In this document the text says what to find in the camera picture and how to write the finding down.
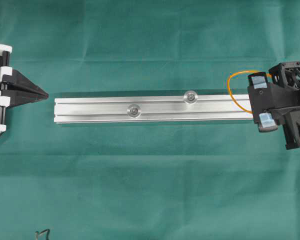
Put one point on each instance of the upper metal pulley shaft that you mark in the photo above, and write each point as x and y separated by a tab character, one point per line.
190	97

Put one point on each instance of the metal pulley shaft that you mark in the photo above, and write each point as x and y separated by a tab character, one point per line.
190	97
134	111

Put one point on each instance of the green table cloth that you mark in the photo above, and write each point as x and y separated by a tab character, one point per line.
212	180

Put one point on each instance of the lower metal pulley shaft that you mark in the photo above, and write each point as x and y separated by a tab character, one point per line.
134	111

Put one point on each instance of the aluminium extrusion rail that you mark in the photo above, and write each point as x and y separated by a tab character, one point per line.
153	109

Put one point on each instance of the yellow rubber band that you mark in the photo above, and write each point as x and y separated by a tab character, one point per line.
229	89

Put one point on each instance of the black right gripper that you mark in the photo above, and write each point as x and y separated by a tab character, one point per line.
286	76

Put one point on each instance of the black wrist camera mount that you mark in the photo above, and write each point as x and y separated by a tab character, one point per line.
265	96

